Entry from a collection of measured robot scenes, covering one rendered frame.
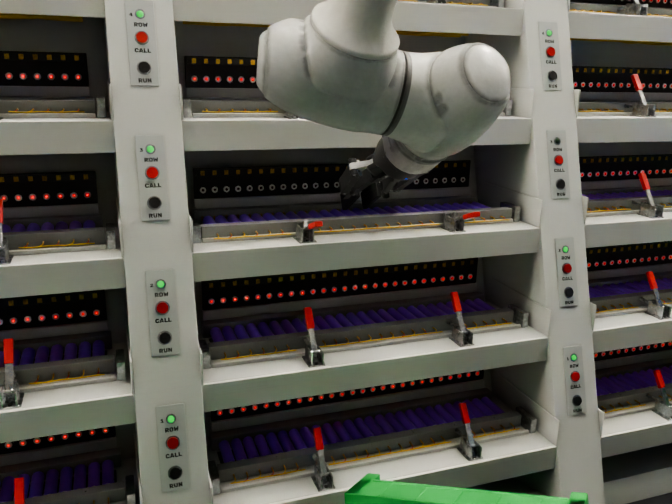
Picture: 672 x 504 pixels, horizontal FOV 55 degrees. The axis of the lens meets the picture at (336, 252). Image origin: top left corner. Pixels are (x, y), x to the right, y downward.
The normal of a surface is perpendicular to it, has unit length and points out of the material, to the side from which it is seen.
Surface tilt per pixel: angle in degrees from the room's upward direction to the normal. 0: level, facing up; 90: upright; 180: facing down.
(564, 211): 90
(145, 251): 90
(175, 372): 90
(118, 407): 107
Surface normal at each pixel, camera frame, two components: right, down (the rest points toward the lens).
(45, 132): 0.33, 0.26
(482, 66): 0.29, -0.30
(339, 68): -0.05, 0.60
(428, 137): -0.16, 0.92
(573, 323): 0.33, -0.02
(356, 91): 0.15, 0.66
